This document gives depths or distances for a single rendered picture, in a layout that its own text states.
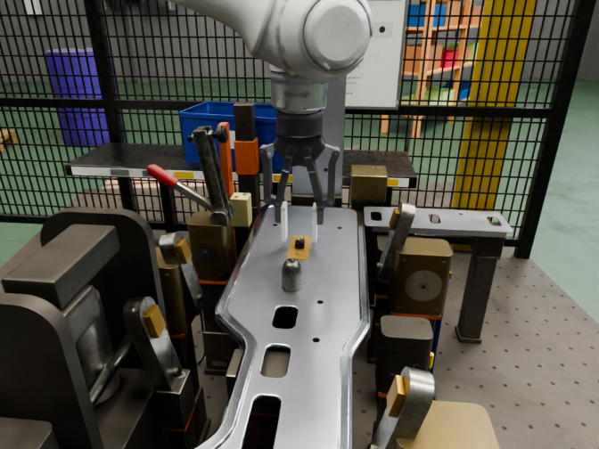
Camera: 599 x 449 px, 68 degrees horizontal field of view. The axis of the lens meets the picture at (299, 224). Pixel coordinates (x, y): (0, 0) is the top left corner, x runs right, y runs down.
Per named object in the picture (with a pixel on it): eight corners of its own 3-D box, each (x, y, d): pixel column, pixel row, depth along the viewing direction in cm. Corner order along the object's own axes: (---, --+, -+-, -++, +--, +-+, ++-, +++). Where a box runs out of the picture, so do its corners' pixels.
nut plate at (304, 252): (307, 259, 77) (307, 253, 76) (286, 258, 77) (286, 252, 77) (312, 237, 84) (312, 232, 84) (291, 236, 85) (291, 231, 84)
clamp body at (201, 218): (236, 379, 92) (224, 226, 77) (190, 376, 93) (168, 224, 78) (242, 357, 98) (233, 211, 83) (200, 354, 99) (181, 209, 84)
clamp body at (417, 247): (442, 419, 83) (473, 258, 68) (378, 413, 85) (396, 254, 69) (436, 392, 89) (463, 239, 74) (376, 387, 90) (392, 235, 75)
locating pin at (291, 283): (300, 300, 69) (300, 264, 66) (280, 299, 69) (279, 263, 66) (302, 289, 71) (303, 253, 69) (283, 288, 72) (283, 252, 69)
